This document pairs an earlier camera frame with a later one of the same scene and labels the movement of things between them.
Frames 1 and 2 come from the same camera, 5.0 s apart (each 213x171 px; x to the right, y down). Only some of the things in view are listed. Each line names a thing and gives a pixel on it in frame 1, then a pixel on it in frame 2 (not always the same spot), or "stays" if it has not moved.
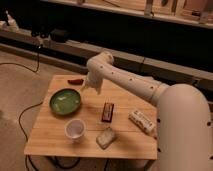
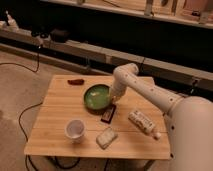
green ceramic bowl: (65, 101) → (97, 97)
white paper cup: (75, 129) stays
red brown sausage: (75, 81) stays
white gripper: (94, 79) → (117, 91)
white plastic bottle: (141, 120) stays
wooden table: (76, 123) stays
